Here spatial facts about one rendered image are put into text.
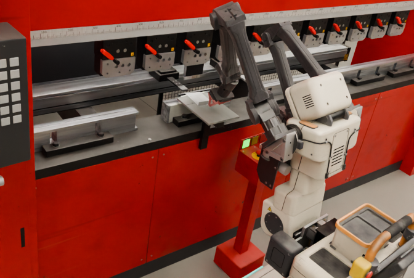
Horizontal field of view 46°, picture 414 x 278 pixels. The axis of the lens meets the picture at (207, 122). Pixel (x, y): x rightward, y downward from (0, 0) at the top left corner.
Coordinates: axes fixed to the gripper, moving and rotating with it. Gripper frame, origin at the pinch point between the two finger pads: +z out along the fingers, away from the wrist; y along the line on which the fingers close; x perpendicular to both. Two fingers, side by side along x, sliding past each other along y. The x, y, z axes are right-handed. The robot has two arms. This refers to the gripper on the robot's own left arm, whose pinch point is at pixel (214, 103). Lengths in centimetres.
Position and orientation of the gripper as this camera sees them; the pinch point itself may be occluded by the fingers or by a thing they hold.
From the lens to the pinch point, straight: 227.6
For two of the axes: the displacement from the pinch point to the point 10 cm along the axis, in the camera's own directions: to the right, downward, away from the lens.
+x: 4.4, 8.3, -3.4
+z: -4.0, 5.2, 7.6
